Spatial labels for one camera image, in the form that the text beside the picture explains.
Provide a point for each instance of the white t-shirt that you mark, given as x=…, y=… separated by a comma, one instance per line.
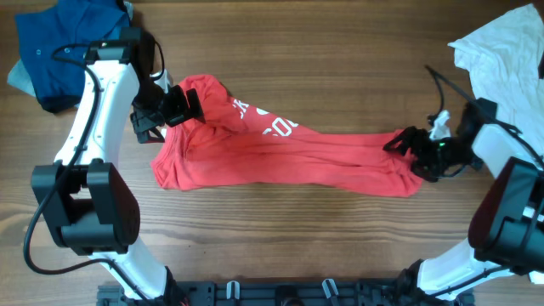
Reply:
x=503, y=59

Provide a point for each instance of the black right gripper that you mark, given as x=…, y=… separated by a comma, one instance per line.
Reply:
x=419, y=138

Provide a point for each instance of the blue folded shirt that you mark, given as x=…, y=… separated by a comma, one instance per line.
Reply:
x=64, y=30

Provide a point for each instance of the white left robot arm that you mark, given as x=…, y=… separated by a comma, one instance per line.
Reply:
x=82, y=197

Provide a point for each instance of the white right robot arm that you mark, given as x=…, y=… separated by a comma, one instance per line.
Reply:
x=505, y=236

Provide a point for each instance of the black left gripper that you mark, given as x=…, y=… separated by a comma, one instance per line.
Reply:
x=179, y=112

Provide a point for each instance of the black folded garment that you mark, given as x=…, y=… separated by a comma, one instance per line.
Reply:
x=57, y=104

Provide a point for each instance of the grey folded garment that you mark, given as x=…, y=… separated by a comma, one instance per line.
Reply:
x=19, y=78

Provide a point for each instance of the red t-shirt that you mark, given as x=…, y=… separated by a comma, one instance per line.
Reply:
x=238, y=143

